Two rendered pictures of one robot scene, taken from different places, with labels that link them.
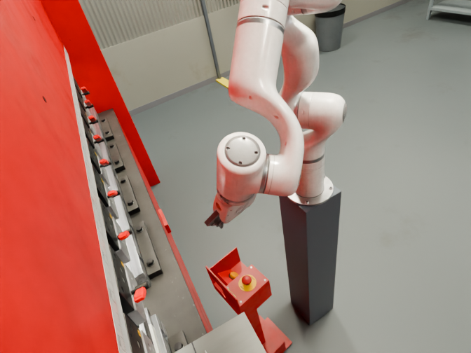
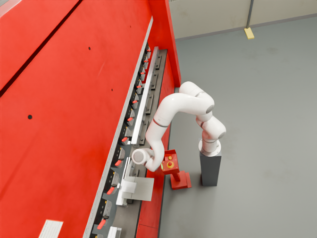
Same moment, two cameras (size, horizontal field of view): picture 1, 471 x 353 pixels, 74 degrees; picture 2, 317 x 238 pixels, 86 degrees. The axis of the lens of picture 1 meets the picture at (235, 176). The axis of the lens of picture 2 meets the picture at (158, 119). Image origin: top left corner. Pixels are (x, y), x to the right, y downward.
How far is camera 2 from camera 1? 0.74 m
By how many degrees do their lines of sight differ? 32
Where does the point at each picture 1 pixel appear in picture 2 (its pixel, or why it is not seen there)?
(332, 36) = not seen: outside the picture
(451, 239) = (304, 196)
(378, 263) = (253, 182)
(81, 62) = (158, 25)
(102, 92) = (164, 40)
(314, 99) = (210, 124)
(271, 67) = (156, 137)
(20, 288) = (74, 173)
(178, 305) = not seen: hidden behind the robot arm
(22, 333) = (71, 183)
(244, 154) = (138, 158)
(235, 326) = (148, 181)
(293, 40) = not seen: hidden behind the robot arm
